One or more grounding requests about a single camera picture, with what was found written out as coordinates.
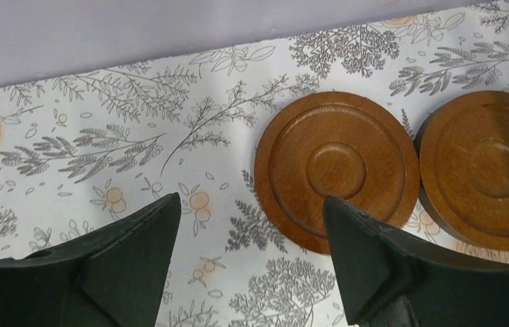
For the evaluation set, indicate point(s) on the brown wooden coaster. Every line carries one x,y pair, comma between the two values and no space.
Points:
334,144
463,151

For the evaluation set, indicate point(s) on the floral patterned tablecloth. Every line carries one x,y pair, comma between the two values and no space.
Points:
80,151

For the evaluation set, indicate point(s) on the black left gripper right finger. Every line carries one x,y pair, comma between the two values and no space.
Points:
389,277

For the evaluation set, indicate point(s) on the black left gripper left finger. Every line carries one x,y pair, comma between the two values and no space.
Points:
112,276

